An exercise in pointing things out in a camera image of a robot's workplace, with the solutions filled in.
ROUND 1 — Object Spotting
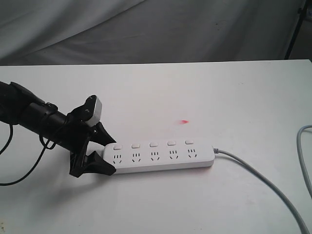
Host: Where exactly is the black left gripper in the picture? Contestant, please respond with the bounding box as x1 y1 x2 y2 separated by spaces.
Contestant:
54 106 116 178

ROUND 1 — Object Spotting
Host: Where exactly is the grey power cable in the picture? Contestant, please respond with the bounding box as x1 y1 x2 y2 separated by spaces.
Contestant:
211 124 312 234

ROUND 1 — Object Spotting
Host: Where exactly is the black tripod stand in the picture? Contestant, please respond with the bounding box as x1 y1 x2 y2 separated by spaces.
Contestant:
284 0 310 60

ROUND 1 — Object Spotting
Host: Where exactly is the white five-outlet power strip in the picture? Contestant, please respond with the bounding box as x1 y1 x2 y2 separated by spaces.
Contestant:
103 138 215 175

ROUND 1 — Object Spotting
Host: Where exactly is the grey backdrop cloth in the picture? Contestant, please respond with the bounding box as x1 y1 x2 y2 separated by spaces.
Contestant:
0 0 303 65

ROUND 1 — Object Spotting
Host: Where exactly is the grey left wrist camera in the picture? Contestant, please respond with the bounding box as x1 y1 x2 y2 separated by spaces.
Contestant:
81 95 102 127

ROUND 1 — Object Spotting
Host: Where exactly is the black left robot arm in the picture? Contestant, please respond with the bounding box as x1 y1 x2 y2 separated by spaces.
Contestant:
0 82 116 177

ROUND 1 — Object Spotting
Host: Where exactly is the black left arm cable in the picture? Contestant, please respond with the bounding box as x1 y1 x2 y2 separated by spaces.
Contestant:
0 121 58 187

